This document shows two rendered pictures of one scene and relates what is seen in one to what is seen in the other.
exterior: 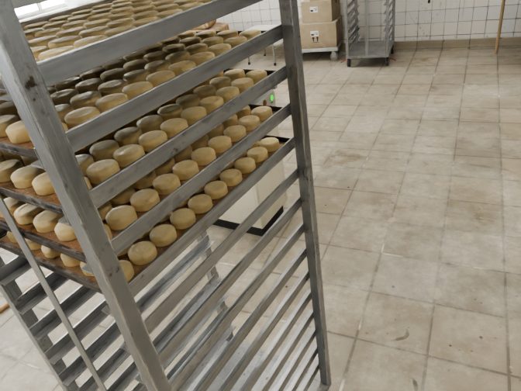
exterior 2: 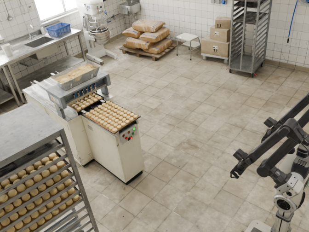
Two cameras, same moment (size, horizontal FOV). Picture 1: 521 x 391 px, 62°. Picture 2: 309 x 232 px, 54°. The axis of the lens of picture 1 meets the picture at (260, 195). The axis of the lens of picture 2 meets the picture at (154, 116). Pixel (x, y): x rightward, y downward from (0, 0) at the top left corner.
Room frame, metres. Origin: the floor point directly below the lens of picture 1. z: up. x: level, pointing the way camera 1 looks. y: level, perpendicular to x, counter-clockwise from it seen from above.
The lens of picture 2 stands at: (-0.34, -1.08, 2.90)
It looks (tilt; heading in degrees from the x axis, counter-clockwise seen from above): 35 degrees down; 14
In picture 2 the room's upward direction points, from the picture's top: 7 degrees counter-clockwise
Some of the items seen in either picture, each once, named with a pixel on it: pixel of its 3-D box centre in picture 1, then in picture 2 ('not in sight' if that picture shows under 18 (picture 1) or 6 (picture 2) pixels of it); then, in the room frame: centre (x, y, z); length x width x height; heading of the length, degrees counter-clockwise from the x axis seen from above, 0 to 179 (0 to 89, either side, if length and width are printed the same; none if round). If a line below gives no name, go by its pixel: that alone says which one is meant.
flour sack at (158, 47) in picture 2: not in sight; (158, 45); (6.18, 0.31, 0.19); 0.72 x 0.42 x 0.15; 156
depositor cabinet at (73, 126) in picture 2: not in sight; (73, 117); (2.98, 1.02, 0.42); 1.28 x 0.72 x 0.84; 55
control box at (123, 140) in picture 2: (263, 110); (128, 134); (2.22, -0.09, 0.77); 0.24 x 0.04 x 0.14; 145
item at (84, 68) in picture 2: not in sight; (76, 74); (2.71, 0.62, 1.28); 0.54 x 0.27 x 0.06; 145
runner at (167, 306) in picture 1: (229, 235); (50, 229); (0.77, 0.08, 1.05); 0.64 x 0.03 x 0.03; 143
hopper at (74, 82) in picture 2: not in sight; (77, 76); (2.71, 0.63, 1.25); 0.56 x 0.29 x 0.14; 145
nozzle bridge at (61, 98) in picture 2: not in sight; (81, 93); (2.71, 0.63, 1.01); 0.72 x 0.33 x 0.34; 145
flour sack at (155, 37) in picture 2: (208, 32); (155, 33); (6.16, 0.34, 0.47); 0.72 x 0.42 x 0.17; 157
